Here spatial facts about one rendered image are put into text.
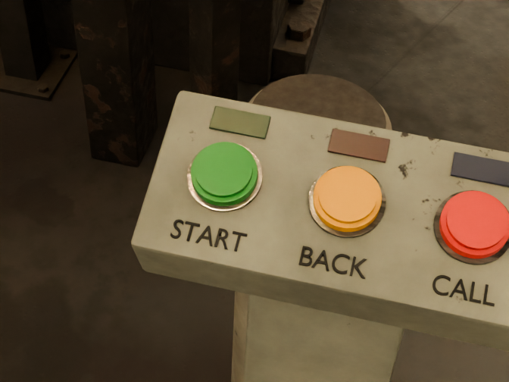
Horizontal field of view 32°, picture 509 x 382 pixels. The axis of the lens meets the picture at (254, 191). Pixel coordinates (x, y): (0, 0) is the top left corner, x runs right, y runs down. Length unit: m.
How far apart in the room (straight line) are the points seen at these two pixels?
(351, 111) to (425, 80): 0.89
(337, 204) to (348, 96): 0.22
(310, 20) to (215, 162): 1.07
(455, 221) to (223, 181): 0.14
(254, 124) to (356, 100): 0.19
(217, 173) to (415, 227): 0.12
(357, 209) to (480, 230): 0.07
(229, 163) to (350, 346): 0.15
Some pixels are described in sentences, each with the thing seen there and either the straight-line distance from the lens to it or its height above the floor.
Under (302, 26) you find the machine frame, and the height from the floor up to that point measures 0.09.
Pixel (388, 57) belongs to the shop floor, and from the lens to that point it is 1.63.
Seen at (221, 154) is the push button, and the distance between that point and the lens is 0.53.
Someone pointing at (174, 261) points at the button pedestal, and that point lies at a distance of 0.53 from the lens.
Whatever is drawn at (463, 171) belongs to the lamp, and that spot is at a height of 0.61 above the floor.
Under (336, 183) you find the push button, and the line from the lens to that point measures 0.52.
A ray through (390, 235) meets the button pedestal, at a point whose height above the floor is 0.59.
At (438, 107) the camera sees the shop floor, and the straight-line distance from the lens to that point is 1.55.
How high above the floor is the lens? 0.98
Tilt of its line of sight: 46 degrees down
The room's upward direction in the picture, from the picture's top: 3 degrees clockwise
